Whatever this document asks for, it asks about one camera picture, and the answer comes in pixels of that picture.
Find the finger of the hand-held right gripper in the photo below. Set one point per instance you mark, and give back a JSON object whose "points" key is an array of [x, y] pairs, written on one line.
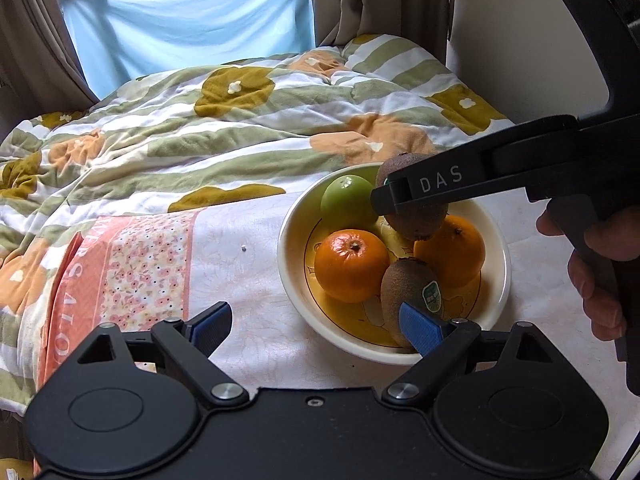
{"points": [[480, 170]]}

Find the white towel with pink border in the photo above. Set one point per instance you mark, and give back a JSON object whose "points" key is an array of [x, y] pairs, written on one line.
{"points": [[250, 260]]}

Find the kiwi with green sticker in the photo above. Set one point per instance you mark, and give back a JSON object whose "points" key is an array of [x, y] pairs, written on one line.
{"points": [[405, 285]]}

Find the floral striped duvet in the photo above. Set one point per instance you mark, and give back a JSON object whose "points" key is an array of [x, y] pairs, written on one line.
{"points": [[150, 125]]}

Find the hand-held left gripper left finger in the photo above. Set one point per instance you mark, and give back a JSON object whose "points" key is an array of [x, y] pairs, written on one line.
{"points": [[215, 327]]}

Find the cream ceramic bowl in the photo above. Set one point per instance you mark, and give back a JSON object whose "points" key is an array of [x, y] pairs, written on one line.
{"points": [[295, 245]]}

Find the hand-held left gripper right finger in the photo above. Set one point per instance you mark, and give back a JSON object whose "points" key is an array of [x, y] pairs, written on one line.
{"points": [[420, 330]]}

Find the light blue window cloth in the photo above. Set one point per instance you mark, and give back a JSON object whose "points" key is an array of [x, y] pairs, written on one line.
{"points": [[200, 20]]}

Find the plain brown kiwi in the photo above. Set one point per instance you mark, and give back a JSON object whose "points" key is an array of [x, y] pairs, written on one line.
{"points": [[415, 222]]}

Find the person's right hand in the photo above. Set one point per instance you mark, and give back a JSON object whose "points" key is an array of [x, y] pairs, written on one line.
{"points": [[625, 250]]}

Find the medium orange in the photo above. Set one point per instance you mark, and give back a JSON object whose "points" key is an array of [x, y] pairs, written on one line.
{"points": [[350, 270]]}

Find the large orange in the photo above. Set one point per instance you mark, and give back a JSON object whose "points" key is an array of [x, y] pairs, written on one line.
{"points": [[455, 255]]}

